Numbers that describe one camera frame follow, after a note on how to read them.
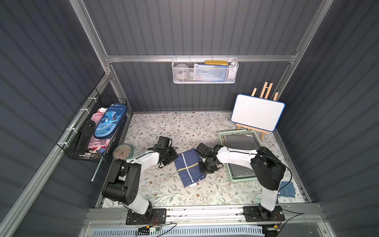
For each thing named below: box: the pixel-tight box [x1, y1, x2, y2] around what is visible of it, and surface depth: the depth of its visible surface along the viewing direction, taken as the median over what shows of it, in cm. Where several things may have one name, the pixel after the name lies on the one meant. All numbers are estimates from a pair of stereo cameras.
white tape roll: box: [173, 63, 190, 81], surface depth 88 cm
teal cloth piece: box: [278, 181, 297, 198], surface depth 82 cm
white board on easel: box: [230, 81, 286, 141], surface depth 97 cm
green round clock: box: [112, 143, 134, 161], surface depth 97 cm
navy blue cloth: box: [174, 148, 207, 188], surface depth 91 cm
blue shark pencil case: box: [93, 103, 128, 140], surface depth 69 cm
